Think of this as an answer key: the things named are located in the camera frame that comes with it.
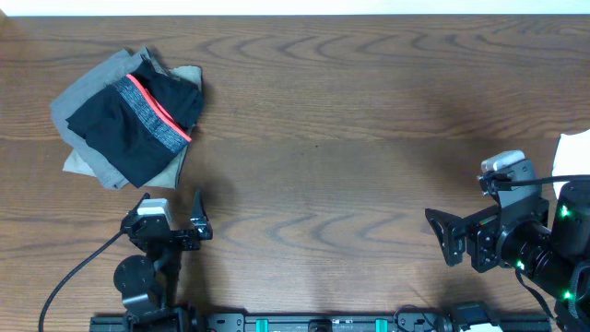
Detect white cloth at right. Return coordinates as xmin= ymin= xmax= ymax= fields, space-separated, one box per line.
xmin=551 ymin=130 xmax=590 ymax=176

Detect folded grey trousers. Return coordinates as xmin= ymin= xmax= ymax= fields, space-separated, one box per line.
xmin=50 ymin=47 xmax=171 ymax=190

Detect black leggings with orange waistband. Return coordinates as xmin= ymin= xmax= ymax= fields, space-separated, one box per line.
xmin=65 ymin=57 xmax=206 ymax=189

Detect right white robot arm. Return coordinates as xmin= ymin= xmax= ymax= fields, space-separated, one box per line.
xmin=425 ymin=181 xmax=589 ymax=331

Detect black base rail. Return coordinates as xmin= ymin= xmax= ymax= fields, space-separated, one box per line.
xmin=88 ymin=302 xmax=552 ymax=332

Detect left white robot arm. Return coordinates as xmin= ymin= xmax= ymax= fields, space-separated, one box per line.
xmin=113 ymin=191 xmax=213 ymax=332

